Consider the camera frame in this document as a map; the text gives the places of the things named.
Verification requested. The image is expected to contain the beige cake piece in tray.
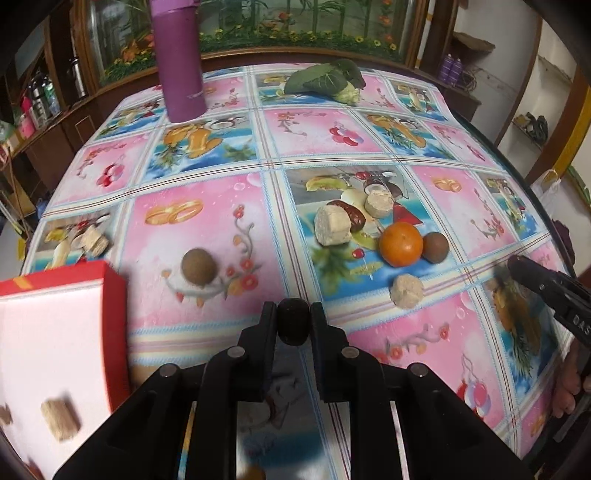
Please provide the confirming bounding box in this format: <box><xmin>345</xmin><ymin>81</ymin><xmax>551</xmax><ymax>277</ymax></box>
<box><xmin>40</xmin><ymin>396</ymin><xmax>81</xmax><ymax>442</ymax></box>

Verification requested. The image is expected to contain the dark wooden sideboard cabinet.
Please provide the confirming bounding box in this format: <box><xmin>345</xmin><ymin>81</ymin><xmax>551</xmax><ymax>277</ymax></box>
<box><xmin>1</xmin><ymin>1</ymin><xmax>157</xmax><ymax>189</ymax></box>

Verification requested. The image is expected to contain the brown kiwi-like fruit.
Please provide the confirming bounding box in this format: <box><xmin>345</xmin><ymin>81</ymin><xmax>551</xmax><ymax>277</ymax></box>
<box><xmin>422</xmin><ymin>232</ymin><xmax>450</xmax><ymax>264</ymax></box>

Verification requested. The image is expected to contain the orange tangerine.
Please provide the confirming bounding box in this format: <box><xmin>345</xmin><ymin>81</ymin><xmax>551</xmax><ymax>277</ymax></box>
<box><xmin>379</xmin><ymin>222</ymin><xmax>424</xmax><ymax>268</ymax></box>

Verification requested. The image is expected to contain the dark round fruit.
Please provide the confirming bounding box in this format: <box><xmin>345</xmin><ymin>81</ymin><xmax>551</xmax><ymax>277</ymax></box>
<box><xmin>276</xmin><ymin>298</ymin><xmax>311</xmax><ymax>347</ymax></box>

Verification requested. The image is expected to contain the purple thermos bottle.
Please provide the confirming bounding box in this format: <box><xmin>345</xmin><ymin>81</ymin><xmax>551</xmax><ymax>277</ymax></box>
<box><xmin>150</xmin><ymin>0</ymin><xmax>206</xmax><ymax>123</ymax></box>

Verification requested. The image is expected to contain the green leafy vegetable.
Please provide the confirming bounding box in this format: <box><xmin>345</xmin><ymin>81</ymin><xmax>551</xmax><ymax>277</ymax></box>
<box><xmin>283</xmin><ymin>59</ymin><xmax>366</xmax><ymax>106</ymax></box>

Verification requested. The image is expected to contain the dark red jujube date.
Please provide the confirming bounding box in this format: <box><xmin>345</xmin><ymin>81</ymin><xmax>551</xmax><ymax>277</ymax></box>
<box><xmin>329</xmin><ymin>200</ymin><xmax>366</xmax><ymax>233</ymax></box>

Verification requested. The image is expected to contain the person's right hand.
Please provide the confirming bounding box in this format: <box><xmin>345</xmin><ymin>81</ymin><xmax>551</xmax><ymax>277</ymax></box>
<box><xmin>552</xmin><ymin>339</ymin><xmax>590</xmax><ymax>418</ymax></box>

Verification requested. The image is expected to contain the brown round longan fruit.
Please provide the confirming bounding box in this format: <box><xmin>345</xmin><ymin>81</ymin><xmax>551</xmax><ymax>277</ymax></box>
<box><xmin>180</xmin><ymin>248</ymin><xmax>218</xmax><ymax>287</ymax></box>

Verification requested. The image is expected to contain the colourful fruit pattern tablecloth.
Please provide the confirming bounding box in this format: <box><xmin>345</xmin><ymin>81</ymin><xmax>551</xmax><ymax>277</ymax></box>
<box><xmin>25</xmin><ymin>64</ymin><xmax>570</xmax><ymax>456</ymax></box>

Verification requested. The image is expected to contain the red white tray box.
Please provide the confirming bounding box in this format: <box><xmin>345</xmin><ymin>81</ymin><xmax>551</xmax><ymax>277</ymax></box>
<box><xmin>1</xmin><ymin>261</ymin><xmax>131</xmax><ymax>479</ymax></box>

